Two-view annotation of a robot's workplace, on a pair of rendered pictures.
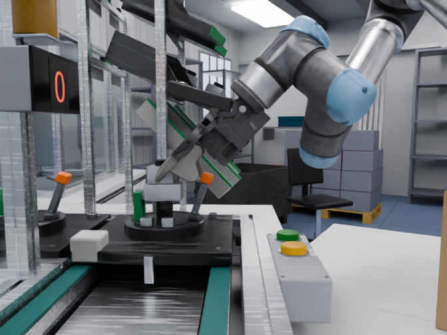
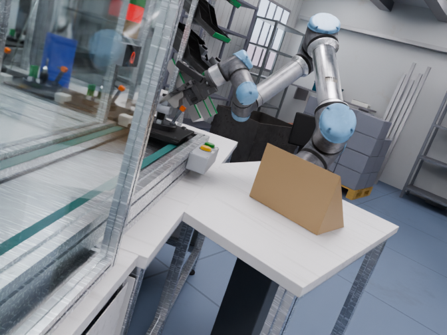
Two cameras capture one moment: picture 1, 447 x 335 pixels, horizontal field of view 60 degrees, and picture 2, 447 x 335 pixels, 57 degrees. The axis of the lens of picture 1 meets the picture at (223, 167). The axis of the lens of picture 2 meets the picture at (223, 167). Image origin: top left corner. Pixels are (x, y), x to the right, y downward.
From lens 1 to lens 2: 91 cm
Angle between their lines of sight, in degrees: 9
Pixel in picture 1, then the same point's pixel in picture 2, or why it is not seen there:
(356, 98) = (245, 95)
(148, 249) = not seen: hidden behind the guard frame
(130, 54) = not seen: hidden behind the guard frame
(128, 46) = not seen: hidden behind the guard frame
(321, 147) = (237, 111)
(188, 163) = (175, 99)
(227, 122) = (198, 86)
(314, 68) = (236, 76)
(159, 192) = (159, 108)
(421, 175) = (424, 177)
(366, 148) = (372, 134)
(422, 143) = (436, 148)
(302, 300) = (195, 162)
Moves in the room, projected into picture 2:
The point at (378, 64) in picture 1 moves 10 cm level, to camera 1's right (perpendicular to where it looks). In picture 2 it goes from (285, 80) to (310, 88)
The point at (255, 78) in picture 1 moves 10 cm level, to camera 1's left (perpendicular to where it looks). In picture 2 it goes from (213, 72) to (187, 63)
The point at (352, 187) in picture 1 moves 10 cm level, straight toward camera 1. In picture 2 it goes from (348, 164) to (346, 165)
